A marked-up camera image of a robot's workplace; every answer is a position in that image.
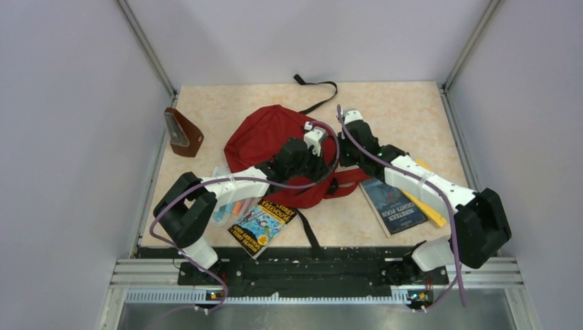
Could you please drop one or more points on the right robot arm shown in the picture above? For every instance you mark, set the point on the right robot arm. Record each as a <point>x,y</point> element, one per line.
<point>479,225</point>

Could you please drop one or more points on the red backpack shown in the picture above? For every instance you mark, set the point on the red backpack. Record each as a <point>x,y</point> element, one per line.
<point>262,134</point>

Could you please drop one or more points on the white packaged card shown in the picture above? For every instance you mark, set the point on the white packaged card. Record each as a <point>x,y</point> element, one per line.
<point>217,175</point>

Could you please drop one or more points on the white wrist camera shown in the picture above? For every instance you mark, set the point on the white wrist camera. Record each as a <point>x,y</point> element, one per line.
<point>314,137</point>
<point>351,115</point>

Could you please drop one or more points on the brown leather case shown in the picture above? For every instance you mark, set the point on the brown leather case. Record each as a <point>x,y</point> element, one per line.
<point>185,137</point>

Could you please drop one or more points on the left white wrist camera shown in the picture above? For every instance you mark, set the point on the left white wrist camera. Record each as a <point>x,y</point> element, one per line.
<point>314,137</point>

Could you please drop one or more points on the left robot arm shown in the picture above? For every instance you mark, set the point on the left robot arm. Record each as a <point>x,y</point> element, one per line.
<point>185,210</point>

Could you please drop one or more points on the Treehouse paperback book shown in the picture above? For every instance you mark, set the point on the Treehouse paperback book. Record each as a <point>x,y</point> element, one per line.
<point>260,225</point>

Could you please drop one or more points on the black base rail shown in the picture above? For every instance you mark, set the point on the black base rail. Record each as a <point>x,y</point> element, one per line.
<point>298,272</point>

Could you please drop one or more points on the pink highlighter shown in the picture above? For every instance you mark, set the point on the pink highlighter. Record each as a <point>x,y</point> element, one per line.
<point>246,204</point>

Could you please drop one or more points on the yellow notebook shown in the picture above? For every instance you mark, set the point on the yellow notebook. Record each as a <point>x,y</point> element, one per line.
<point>418,184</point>

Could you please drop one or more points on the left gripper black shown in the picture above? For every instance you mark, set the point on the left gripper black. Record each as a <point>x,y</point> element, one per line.
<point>321,168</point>

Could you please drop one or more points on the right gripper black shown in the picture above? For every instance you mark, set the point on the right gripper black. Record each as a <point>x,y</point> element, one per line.
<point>344,161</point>

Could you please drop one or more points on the orange highlighter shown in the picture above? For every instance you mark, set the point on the orange highlighter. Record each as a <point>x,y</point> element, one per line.
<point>236,208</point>

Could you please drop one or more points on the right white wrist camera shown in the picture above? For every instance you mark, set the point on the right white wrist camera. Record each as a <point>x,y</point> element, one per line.
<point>351,115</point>

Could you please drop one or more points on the blue Nineteen Eighty-Four book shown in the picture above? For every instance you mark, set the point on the blue Nineteen Eighty-Four book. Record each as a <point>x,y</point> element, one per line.
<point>395,212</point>

